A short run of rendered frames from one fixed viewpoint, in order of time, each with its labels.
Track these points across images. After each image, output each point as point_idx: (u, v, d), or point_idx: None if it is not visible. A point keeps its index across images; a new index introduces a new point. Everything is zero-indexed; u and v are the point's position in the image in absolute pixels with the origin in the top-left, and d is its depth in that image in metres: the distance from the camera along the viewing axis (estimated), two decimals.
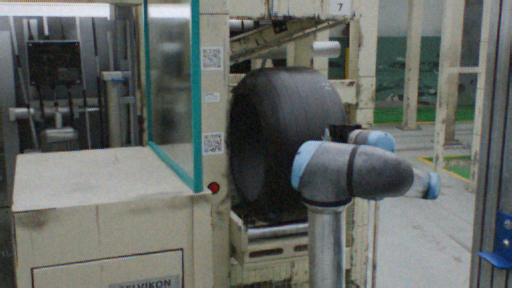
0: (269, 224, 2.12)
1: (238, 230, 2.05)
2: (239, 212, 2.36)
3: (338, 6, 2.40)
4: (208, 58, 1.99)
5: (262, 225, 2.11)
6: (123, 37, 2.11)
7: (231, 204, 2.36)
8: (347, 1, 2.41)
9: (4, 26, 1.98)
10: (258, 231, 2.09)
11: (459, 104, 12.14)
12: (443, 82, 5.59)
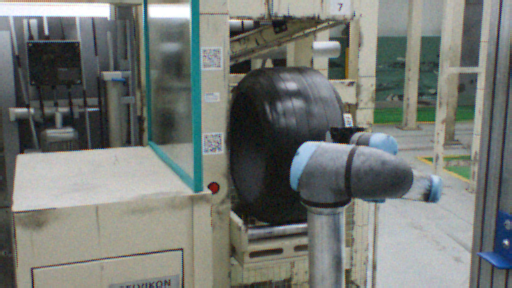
0: None
1: (238, 230, 2.05)
2: (237, 203, 2.38)
3: (338, 6, 2.40)
4: (208, 58, 1.99)
5: None
6: (123, 37, 2.11)
7: None
8: (347, 1, 2.41)
9: (4, 26, 1.98)
10: None
11: (459, 104, 12.14)
12: (443, 82, 5.59)
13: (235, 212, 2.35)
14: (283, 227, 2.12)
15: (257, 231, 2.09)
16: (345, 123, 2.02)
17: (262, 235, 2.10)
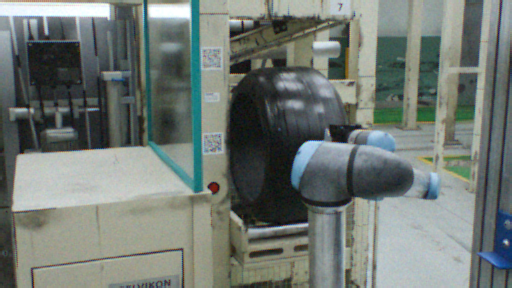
0: (268, 224, 2.13)
1: (238, 230, 2.05)
2: (239, 212, 2.36)
3: (338, 6, 2.40)
4: (208, 58, 1.99)
5: (261, 225, 2.12)
6: (123, 37, 2.11)
7: (231, 204, 2.36)
8: (347, 1, 2.41)
9: (4, 26, 1.98)
10: (258, 229, 2.09)
11: (459, 104, 12.14)
12: (443, 82, 5.59)
13: None
14: (281, 234, 2.15)
15: (255, 237, 2.12)
16: None
17: None
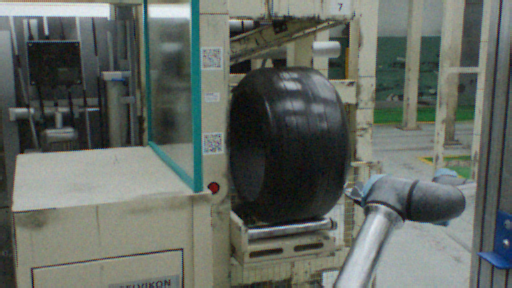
0: None
1: (238, 230, 2.05)
2: (237, 203, 2.37)
3: (338, 6, 2.40)
4: (208, 58, 1.99)
5: None
6: (123, 37, 2.11)
7: None
8: (347, 1, 2.41)
9: (4, 26, 1.98)
10: None
11: (459, 104, 12.14)
12: (443, 82, 5.59)
13: (235, 214, 2.36)
14: (283, 228, 2.12)
15: (257, 232, 2.09)
16: (341, 194, 2.08)
17: (262, 236, 2.10)
